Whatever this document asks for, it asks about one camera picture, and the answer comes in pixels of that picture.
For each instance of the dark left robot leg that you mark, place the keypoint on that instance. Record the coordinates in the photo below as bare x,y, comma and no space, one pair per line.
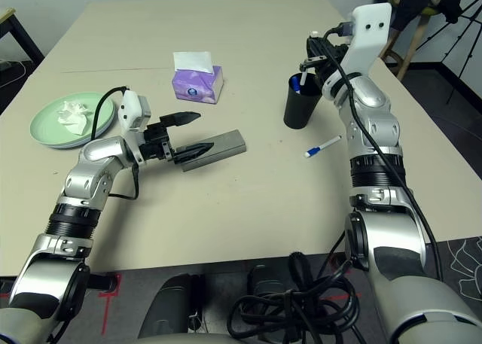
169,306

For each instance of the side table black frame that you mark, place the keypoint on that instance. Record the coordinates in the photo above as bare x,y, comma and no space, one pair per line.
7,16

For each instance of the black bracket under table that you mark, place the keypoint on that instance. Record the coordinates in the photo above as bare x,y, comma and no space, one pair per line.
103,284

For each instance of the green plate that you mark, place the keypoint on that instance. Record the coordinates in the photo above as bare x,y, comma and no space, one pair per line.
45,123

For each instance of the dark floral floor mat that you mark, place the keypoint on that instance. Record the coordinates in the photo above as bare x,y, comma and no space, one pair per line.
467,268

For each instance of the dark robot leg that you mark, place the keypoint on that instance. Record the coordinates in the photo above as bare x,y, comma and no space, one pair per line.
263,280
169,306

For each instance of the black tripod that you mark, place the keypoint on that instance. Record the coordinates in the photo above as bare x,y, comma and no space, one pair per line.
467,35

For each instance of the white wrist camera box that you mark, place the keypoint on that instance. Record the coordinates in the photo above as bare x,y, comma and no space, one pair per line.
367,35
132,108

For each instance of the yellow-green stool cushion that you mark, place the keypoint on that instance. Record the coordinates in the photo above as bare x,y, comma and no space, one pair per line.
430,11

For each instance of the purple tissue pack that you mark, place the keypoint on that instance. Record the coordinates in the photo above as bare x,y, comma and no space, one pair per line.
197,86

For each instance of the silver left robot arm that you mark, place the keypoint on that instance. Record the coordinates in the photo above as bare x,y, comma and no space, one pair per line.
83,193

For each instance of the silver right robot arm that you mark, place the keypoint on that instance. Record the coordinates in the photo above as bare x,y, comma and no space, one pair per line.
373,133

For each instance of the wooden stool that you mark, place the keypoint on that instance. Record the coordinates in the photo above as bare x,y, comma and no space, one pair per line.
410,46

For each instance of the blue plate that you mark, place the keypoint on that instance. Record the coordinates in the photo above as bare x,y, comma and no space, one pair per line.
107,127

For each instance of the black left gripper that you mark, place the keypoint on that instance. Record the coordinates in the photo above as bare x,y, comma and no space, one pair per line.
156,144

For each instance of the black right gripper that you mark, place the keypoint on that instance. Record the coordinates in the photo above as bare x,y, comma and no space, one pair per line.
331,61

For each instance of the dark right robot leg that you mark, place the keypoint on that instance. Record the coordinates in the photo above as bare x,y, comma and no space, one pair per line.
263,280

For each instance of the grey glasses case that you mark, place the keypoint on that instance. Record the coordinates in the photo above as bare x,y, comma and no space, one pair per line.
226,144

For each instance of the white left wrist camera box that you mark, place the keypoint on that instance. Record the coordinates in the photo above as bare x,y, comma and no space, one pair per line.
132,108

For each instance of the black cup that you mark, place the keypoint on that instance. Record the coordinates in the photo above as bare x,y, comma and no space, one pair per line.
299,108

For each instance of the white tissue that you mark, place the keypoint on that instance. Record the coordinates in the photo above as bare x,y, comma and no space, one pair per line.
75,116

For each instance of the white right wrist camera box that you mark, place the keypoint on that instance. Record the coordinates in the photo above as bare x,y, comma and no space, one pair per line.
367,35

